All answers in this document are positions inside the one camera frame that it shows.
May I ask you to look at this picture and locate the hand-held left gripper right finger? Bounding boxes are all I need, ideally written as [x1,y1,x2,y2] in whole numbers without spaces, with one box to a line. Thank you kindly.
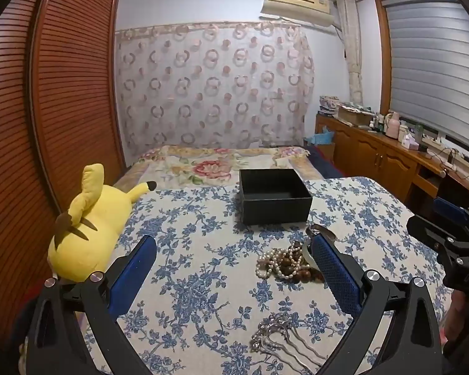
[310,233,443,375]

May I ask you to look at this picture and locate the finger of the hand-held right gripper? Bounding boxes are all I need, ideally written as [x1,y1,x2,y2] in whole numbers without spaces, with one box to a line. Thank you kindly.
[406,214,462,260]
[432,197,469,241]

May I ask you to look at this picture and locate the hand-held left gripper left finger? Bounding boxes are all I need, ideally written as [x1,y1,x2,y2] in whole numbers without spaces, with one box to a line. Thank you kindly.
[25,235,158,375]

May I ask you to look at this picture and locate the pale green jade bangle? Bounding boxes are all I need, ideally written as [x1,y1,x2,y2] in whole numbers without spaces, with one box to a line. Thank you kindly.
[302,238,318,268]

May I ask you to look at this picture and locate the silver bracelet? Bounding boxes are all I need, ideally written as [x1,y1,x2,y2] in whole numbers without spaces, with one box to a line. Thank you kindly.
[305,224,338,243]

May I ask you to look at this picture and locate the white pearl necklace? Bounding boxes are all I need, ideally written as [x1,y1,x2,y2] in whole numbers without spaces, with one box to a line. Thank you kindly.
[255,241,309,280]

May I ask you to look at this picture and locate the black cardboard box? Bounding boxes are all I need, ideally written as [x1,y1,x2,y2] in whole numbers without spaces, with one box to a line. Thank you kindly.
[239,168,313,226]

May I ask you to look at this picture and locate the ornate silver hair comb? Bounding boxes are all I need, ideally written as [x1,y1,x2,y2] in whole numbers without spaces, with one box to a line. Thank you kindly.
[250,312,330,371]

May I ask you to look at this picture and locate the person's right hand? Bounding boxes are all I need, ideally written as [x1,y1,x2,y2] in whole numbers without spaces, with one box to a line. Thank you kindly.
[446,291,469,344]

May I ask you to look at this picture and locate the yellow plush toy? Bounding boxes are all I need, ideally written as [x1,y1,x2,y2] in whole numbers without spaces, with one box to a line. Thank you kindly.
[47,164,158,284]

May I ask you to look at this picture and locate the blue floral tablecloth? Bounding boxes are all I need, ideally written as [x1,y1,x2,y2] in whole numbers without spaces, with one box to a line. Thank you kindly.
[82,176,454,375]

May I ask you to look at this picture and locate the wooden cabinet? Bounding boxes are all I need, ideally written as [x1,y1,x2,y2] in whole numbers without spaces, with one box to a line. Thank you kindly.
[315,113,469,213]

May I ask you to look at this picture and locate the pink thermos jug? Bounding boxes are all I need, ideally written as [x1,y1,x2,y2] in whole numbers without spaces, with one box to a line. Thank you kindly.
[386,112,400,140]

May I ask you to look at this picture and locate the dark blue blanket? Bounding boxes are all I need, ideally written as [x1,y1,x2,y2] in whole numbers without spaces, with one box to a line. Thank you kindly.
[303,144,345,180]

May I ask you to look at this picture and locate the floral bedspread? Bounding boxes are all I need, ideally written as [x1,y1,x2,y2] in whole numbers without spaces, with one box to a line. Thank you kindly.
[113,145,317,193]

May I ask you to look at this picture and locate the open cardboard box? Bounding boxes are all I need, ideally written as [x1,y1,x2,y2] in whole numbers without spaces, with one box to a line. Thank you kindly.
[338,102,376,126]

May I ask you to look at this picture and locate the blue tissue pack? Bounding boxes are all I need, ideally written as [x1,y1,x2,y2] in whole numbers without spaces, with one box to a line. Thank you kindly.
[304,126,335,148]

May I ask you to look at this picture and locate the grey window blind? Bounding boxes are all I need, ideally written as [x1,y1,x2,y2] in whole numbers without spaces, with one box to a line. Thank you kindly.
[385,0,469,146]

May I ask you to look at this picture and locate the stack of folded cloths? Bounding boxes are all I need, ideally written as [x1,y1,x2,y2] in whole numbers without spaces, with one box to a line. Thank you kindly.
[318,94,340,116]

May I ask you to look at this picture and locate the wooden louvered wardrobe door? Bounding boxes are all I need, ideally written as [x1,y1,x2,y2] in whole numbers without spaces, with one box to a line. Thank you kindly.
[0,6,65,360]
[28,0,126,212]

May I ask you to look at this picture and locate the tied cream curtain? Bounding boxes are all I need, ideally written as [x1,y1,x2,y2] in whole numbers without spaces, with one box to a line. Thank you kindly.
[336,0,365,104]

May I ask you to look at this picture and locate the white air conditioner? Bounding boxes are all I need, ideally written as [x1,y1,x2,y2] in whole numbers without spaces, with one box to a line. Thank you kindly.
[260,0,336,29]

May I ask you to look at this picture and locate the ring patterned sheer curtain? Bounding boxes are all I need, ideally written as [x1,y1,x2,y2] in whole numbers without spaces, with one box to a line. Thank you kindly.
[114,21,315,155]

